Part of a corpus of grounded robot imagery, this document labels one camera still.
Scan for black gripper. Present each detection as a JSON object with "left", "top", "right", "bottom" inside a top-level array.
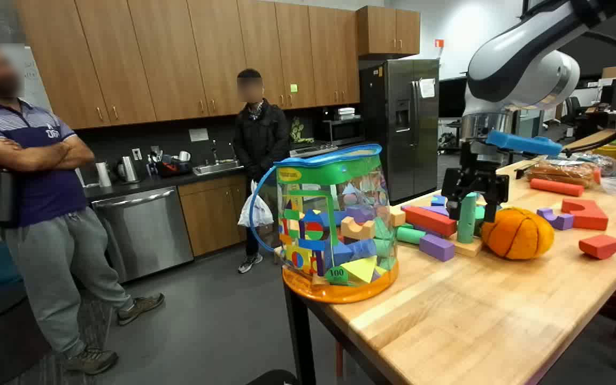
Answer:
[{"left": 440, "top": 140, "right": 511, "bottom": 216}]

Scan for clear plastic toy bag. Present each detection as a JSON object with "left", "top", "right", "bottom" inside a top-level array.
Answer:
[{"left": 247, "top": 141, "right": 401, "bottom": 306}]

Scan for blue foam block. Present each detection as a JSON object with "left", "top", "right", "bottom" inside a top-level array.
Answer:
[{"left": 430, "top": 192, "right": 453, "bottom": 216}]

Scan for tall green cylinder block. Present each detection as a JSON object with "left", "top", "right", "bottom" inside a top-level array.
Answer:
[{"left": 456, "top": 190, "right": 488, "bottom": 247}]

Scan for long red foam block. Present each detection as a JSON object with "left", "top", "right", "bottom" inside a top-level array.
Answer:
[{"left": 400, "top": 203, "right": 460, "bottom": 239}]

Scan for flat pale orange block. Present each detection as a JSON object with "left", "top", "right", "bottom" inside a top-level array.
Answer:
[{"left": 453, "top": 237, "right": 486, "bottom": 259}]

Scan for purple cube foam block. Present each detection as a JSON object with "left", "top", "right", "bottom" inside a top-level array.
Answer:
[{"left": 417, "top": 234, "right": 458, "bottom": 264}]

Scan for red cylinder foam block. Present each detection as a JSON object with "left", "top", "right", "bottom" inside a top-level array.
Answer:
[{"left": 528, "top": 175, "right": 585, "bottom": 198}]

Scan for peach foam block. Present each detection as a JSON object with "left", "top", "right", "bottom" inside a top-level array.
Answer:
[{"left": 387, "top": 205, "right": 409, "bottom": 229}]

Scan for short green cylinder block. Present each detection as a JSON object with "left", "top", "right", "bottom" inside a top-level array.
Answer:
[{"left": 395, "top": 224, "right": 427, "bottom": 247}]

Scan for purple stepped foam block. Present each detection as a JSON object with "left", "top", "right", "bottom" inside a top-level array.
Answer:
[{"left": 534, "top": 205, "right": 575, "bottom": 234}]

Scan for red arch foam block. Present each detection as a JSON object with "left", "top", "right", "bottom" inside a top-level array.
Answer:
[{"left": 560, "top": 197, "right": 611, "bottom": 234}]

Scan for red wedge foam block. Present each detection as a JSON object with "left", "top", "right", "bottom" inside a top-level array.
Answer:
[{"left": 578, "top": 234, "right": 616, "bottom": 260}]

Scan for yellow triangle foam block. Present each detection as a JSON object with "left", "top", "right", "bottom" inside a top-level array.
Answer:
[{"left": 339, "top": 256, "right": 381, "bottom": 286}]

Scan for white plastic shopping bag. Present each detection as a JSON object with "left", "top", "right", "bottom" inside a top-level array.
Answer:
[{"left": 234, "top": 179, "right": 276, "bottom": 231}]

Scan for orange plush basketball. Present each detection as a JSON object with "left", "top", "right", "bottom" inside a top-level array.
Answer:
[{"left": 479, "top": 205, "right": 556, "bottom": 260}]

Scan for stainless steel refrigerator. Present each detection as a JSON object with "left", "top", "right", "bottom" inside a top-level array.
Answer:
[{"left": 356, "top": 57, "right": 440, "bottom": 205}]

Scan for clear snack package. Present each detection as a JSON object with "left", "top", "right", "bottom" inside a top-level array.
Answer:
[{"left": 523, "top": 157, "right": 603, "bottom": 188}]

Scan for white paper on refrigerator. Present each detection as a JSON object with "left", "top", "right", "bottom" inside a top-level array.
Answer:
[{"left": 417, "top": 77, "right": 437, "bottom": 100}]

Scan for black microwave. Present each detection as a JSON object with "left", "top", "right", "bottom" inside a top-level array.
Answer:
[{"left": 321, "top": 115, "right": 364, "bottom": 143}]

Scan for wooden cabinet above refrigerator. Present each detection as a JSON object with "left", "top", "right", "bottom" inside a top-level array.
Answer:
[{"left": 352, "top": 4, "right": 420, "bottom": 60}]

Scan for green potted plant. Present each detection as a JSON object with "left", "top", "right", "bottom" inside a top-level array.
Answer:
[{"left": 289, "top": 115, "right": 308, "bottom": 143}]

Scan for person in black jacket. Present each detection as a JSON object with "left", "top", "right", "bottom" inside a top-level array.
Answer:
[{"left": 230, "top": 66, "right": 295, "bottom": 277}]

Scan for wooden lower kitchen cabinet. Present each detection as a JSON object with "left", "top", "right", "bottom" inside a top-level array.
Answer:
[{"left": 178, "top": 173, "right": 249, "bottom": 259}]

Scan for wooden upper kitchen cabinets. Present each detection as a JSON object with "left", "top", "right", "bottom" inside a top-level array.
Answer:
[{"left": 12, "top": 0, "right": 360, "bottom": 133}]

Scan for stainless steel dishwasher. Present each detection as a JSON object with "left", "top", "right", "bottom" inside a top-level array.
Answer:
[{"left": 89, "top": 186, "right": 197, "bottom": 284}]

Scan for man in purple polo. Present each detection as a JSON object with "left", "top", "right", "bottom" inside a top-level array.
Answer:
[{"left": 0, "top": 35, "right": 167, "bottom": 379}]

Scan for black drink bottle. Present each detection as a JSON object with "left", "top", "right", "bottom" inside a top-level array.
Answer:
[{"left": 0, "top": 166, "right": 17, "bottom": 226}]

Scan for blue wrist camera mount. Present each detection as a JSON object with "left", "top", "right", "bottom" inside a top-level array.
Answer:
[{"left": 482, "top": 128, "right": 565, "bottom": 159}]

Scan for black wall television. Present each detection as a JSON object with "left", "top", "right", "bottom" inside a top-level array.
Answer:
[{"left": 437, "top": 75, "right": 468, "bottom": 119}]

